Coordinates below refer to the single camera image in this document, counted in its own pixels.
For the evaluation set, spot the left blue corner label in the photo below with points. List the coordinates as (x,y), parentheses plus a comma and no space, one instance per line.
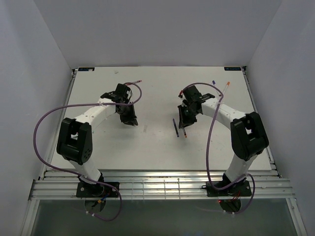
(86,69)

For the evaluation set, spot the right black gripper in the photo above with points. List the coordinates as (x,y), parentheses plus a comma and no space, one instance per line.
(184,121)

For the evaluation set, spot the right blue corner label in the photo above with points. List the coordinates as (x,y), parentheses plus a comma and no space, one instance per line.
(226,68)

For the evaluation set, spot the blue corner label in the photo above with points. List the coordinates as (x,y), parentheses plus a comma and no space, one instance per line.
(226,68)
(86,69)

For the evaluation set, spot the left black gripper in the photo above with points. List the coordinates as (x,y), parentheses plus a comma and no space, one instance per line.
(131,119)

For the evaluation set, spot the aluminium rail frame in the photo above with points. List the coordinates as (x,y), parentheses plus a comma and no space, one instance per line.
(149,160)

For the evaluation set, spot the red gel pen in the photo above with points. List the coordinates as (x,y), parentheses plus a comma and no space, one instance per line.
(132,83)

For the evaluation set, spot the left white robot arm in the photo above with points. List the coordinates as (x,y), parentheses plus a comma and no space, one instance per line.
(75,141)

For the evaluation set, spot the blue capped white marker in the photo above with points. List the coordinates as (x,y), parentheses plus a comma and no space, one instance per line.
(214,84)

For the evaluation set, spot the purple gel pen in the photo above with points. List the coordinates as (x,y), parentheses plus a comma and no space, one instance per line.
(175,127)

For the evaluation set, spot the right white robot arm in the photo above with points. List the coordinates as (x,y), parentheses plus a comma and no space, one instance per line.
(248,135)

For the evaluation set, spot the orange capped white marker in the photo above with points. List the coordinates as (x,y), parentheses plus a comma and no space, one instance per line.
(226,87)

